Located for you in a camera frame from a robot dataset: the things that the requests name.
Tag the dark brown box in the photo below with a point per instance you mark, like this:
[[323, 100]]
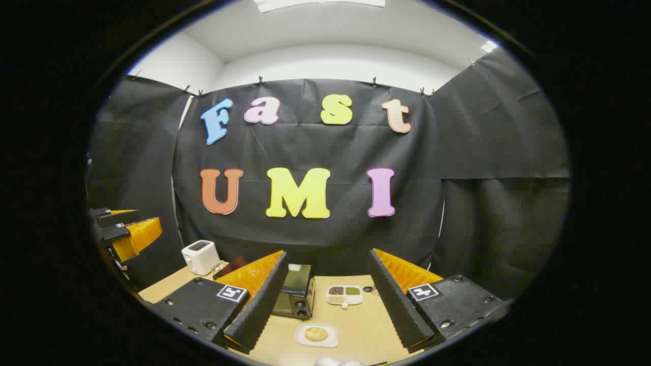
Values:
[[231, 265]]

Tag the long ceiling light panel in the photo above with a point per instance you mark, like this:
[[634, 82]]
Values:
[[320, 3]]

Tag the small ceiling light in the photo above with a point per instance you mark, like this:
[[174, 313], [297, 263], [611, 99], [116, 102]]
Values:
[[489, 47]]

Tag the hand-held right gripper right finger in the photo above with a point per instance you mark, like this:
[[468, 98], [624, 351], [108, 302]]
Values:
[[396, 305]]

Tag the golden bread bun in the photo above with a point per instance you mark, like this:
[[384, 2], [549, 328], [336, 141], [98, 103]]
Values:
[[316, 334]]

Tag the black electric oven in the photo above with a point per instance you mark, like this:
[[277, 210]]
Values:
[[297, 284]]

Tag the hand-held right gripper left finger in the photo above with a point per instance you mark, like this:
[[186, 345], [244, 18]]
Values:
[[262, 310]]

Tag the white rounded object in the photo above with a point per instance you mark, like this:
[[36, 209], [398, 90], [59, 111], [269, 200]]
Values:
[[330, 362]]

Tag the white divided grain dish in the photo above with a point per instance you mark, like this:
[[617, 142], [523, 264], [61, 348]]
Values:
[[346, 303]]

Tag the white square plate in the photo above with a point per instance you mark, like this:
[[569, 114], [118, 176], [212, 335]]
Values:
[[333, 336]]

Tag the black backdrop cloth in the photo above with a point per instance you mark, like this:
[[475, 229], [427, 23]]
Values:
[[305, 147]]

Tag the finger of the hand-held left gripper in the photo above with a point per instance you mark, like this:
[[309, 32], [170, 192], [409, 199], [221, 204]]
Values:
[[119, 217], [140, 236]]

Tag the white toaster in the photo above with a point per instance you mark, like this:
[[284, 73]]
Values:
[[201, 259]]

